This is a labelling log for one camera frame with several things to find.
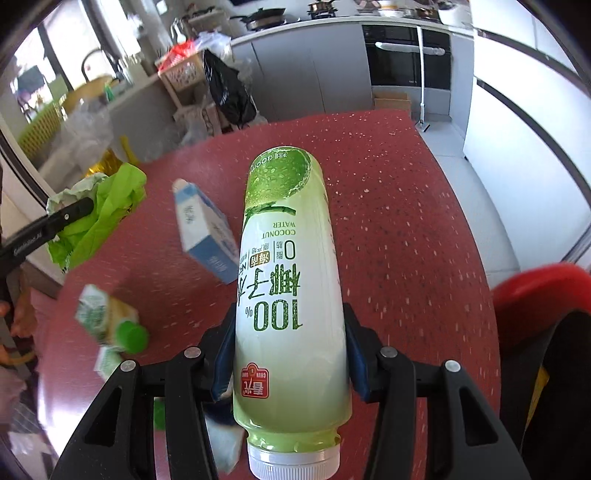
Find blue white milk carton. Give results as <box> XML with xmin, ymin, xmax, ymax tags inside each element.
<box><xmin>172</xmin><ymin>179</ymin><xmax>241</xmax><ymax>284</ymax></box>

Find white mop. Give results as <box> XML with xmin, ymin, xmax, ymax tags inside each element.
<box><xmin>416</xmin><ymin>25</ymin><xmax>435</xmax><ymax>132</ymax></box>

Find black built-in oven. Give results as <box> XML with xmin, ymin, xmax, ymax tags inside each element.
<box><xmin>362</xmin><ymin>24</ymin><xmax>452</xmax><ymax>88</ymax></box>

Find green white drink bottle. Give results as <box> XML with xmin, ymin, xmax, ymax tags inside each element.
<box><xmin>232</xmin><ymin>145</ymin><xmax>354</xmax><ymax>480</ymax></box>

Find red plastic bag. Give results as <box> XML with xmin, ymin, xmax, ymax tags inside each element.
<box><xmin>159</xmin><ymin>39</ymin><xmax>197</xmax><ymax>70</ymax></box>

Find green drink carton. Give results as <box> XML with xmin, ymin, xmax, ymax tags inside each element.
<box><xmin>75</xmin><ymin>284</ymin><xmax>149</xmax><ymax>356</ymax></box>

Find white crumpled paper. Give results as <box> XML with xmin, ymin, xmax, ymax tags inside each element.
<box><xmin>208</xmin><ymin>415</ymin><xmax>250</xmax><ymax>474</ymax></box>

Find grey lower cabinets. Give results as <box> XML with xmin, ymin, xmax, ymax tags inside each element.
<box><xmin>228</xmin><ymin>21</ymin><xmax>370</xmax><ymax>123</ymax></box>

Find white plastic basket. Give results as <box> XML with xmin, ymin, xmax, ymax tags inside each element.
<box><xmin>158</xmin><ymin>51</ymin><xmax>206</xmax><ymax>90</ymax></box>

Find clear plastic bag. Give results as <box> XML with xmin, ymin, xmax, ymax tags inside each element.
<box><xmin>46</xmin><ymin>99</ymin><xmax>114</xmax><ymax>171</ymax></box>

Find red plastic stool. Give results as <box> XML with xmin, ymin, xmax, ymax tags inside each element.
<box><xmin>492</xmin><ymin>263</ymin><xmax>591</xmax><ymax>352</ymax></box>

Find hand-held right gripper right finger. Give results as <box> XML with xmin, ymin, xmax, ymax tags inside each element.
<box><xmin>342</xmin><ymin>302</ymin><xmax>534</xmax><ymax>480</ymax></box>

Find yellow green plastic basket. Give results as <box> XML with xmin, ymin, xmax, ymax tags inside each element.
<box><xmin>18</xmin><ymin>76</ymin><xmax>116</xmax><ymax>160</ymax></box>

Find white plastic bag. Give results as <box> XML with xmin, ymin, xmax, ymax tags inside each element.
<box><xmin>196</xmin><ymin>32</ymin><xmax>232</xmax><ymax>58</ymax></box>

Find steel kitchen faucet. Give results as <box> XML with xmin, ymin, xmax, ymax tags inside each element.
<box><xmin>81</xmin><ymin>47</ymin><xmax>134</xmax><ymax>86</ymax></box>

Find white refrigerator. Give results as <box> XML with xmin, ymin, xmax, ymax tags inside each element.
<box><xmin>443</xmin><ymin>0</ymin><xmax>591</xmax><ymax>278</ymax></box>

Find steel cooking pot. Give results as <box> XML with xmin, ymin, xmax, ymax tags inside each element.
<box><xmin>307</xmin><ymin>0</ymin><xmax>340</xmax><ymax>18</ymax></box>

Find green plastic bag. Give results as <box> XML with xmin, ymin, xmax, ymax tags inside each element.
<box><xmin>46</xmin><ymin>162</ymin><xmax>147</xmax><ymax>273</ymax></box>

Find black wok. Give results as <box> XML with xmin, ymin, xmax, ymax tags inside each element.
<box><xmin>231</xmin><ymin>8</ymin><xmax>287</xmax><ymax>31</ymax></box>

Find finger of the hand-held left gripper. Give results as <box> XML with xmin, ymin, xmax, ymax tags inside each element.
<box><xmin>0</xmin><ymin>198</ymin><xmax>95</xmax><ymax>274</ymax></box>

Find gold foil bag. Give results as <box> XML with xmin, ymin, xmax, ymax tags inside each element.
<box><xmin>85</xmin><ymin>150</ymin><xmax>127</xmax><ymax>178</ymax></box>

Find black plastic bag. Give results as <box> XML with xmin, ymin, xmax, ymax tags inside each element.
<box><xmin>203</xmin><ymin>50</ymin><xmax>258</xmax><ymax>127</ymax></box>

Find small green white carton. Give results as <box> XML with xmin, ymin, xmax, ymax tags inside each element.
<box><xmin>95</xmin><ymin>346</ymin><xmax>123</xmax><ymax>379</ymax></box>

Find black trash bin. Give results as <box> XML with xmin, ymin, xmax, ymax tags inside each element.
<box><xmin>501</xmin><ymin>309</ymin><xmax>591</xmax><ymax>480</ymax></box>

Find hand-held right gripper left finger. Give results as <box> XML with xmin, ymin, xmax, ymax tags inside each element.
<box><xmin>51</xmin><ymin>302</ymin><xmax>238</xmax><ymax>480</ymax></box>

